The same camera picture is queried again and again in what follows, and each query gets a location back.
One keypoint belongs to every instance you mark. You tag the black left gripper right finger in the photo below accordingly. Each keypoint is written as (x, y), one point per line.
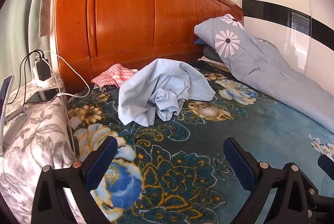
(297, 200)

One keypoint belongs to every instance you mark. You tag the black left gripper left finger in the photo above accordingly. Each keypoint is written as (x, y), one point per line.
(50, 204)

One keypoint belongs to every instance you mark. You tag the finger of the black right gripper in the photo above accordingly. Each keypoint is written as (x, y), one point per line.
(327, 165)

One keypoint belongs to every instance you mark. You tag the light blue t-shirt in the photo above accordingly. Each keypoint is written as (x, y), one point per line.
(160, 89)

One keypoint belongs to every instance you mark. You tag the grey floral pillow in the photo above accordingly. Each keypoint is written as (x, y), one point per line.
(42, 140)

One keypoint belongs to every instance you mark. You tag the black smartphone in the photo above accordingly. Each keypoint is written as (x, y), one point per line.
(43, 96)

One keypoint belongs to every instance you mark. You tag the teal floral bed blanket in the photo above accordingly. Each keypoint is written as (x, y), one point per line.
(176, 171)

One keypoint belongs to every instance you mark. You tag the white power strip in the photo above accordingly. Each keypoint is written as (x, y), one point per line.
(42, 84)

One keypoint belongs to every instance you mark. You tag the pink striped cloth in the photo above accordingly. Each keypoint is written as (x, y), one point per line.
(114, 75)

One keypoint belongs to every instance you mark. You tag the black power adapter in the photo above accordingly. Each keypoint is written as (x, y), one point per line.
(43, 70)

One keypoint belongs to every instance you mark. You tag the grey daisy print duvet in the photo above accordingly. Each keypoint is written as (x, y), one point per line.
(260, 65)

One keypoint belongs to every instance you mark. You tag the white wardrobe with black stripe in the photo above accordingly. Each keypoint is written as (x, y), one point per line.
(302, 30)

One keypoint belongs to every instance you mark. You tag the orange wooden headboard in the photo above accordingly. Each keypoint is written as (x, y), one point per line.
(92, 35)

